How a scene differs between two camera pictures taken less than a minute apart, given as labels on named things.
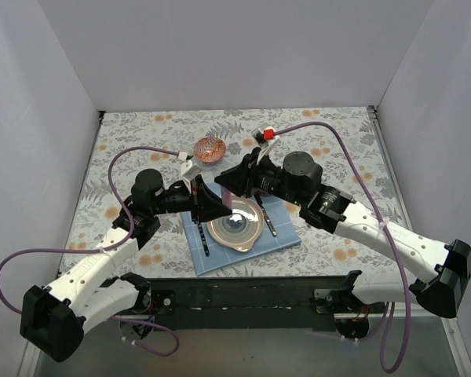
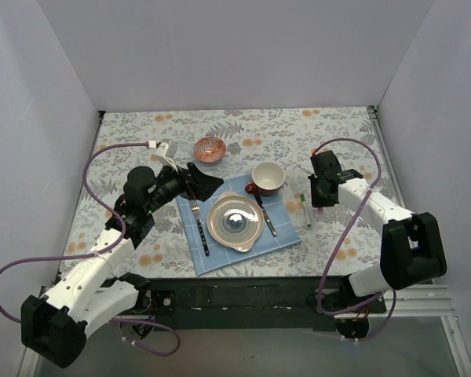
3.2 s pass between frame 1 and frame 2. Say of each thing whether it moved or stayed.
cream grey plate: stayed
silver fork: stayed
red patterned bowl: stayed
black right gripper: moved
